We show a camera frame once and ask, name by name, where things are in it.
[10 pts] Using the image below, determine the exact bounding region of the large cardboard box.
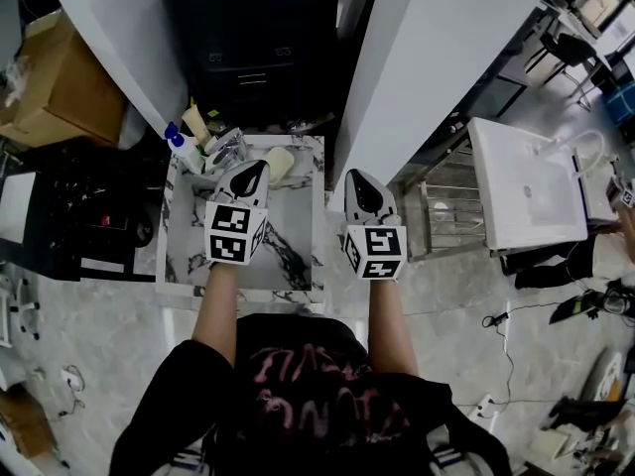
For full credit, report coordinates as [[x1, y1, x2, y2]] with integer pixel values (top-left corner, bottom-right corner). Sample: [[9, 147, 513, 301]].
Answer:
[[0, 9, 126, 149]]

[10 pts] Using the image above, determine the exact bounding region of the white printed board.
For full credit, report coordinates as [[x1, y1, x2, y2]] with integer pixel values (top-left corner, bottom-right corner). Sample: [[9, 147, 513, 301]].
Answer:
[[579, 346, 626, 407]]

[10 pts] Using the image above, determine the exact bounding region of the cream tube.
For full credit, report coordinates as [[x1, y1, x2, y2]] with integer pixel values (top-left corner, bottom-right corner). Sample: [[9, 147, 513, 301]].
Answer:
[[180, 103, 220, 151]]

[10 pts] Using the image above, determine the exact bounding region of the clear plastic wrap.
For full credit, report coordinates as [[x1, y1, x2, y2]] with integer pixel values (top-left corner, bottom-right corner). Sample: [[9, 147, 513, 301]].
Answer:
[[0, 54, 32, 111]]

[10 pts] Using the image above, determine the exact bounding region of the black chair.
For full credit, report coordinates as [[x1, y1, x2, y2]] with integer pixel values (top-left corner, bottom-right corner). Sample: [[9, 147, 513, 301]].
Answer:
[[524, 32, 600, 112]]

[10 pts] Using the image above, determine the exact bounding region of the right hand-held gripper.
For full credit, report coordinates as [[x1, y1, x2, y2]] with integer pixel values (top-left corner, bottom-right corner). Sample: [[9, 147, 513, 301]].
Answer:
[[342, 168, 410, 284]]

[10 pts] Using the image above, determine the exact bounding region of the person's left forearm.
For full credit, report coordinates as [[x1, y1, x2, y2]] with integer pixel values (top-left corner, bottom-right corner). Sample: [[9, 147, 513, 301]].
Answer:
[[190, 263, 245, 367]]

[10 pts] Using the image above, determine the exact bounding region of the blue box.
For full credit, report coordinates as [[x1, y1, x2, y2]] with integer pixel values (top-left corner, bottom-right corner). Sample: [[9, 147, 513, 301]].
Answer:
[[601, 80, 635, 127]]

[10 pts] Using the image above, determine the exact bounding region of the black headset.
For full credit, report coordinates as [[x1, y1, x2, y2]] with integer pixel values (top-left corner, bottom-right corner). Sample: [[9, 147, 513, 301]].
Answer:
[[599, 285, 635, 317]]

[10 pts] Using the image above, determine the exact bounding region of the white rectangular sink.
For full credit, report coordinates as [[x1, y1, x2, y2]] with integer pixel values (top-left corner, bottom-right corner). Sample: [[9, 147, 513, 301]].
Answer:
[[467, 116, 590, 253]]

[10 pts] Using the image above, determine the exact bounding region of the person's black printed shirt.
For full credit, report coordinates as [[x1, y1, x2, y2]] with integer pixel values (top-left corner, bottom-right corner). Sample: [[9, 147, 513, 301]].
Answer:
[[108, 311, 513, 476]]

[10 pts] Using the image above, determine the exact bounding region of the person's right forearm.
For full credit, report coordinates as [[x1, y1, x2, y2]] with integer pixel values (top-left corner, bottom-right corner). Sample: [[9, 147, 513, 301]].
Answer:
[[366, 278, 421, 377]]

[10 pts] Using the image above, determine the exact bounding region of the black marble table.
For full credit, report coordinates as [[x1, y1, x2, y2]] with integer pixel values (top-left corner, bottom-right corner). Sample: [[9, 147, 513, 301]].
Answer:
[[0, 141, 166, 283]]

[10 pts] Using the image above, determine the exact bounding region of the flat cardboard box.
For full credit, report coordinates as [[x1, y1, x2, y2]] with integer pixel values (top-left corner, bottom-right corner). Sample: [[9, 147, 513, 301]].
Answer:
[[0, 383, 60, 461]]

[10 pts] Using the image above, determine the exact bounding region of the black green object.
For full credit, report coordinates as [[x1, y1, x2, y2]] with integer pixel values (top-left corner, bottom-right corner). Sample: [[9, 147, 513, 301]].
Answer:
[[547, 292, 600, 326]]

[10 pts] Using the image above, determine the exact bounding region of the black bag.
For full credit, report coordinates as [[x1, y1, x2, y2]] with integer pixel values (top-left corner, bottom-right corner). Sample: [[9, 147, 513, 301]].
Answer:
[[547, 395, 632, 434]]

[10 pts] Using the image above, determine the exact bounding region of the person's right hand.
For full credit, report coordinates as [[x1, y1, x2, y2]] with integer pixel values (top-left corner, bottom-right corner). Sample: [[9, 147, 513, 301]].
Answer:
[[365, 210, 403, 228]]

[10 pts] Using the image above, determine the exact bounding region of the steel sink stand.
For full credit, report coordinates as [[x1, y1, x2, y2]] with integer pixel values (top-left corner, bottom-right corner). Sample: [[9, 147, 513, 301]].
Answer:
[[418, 135, 491, 263]]

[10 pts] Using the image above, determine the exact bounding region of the chrome faucet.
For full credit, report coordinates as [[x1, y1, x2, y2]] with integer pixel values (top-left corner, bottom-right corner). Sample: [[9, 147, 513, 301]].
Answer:
[[204, 126, 248, 171]]

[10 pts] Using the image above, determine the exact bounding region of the white bottle blue cap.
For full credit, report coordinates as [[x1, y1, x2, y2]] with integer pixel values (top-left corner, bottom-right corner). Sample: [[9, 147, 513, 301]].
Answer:
[[163, 121, 205, 176]]

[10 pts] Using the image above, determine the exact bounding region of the white marble washbasin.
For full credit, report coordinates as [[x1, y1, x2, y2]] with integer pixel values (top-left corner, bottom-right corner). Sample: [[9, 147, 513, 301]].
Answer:
[[154, 133, 327, 311]]

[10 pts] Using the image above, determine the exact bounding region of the white power strip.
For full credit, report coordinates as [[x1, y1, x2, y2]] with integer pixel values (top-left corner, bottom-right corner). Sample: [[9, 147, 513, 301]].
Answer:
[[467, 393, 500, 423]]

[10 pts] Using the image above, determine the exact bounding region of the white charger with cable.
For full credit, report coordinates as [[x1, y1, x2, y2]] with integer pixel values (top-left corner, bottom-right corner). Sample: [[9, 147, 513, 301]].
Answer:
[[59, 364, 89, 418]]

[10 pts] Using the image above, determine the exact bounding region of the white paper sheet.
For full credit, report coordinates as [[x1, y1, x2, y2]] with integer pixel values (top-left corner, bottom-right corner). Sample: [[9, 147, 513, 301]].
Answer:
[[0, 170, 37, 245]]

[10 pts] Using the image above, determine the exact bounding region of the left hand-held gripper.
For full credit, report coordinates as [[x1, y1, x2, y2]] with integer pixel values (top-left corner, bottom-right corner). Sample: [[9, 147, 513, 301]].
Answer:
[[204, 159, 272, 269]]

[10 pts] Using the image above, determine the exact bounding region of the white chair base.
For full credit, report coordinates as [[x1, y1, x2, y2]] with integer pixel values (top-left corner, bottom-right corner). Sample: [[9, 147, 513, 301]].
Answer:
[[0, 274, 42, 350]]

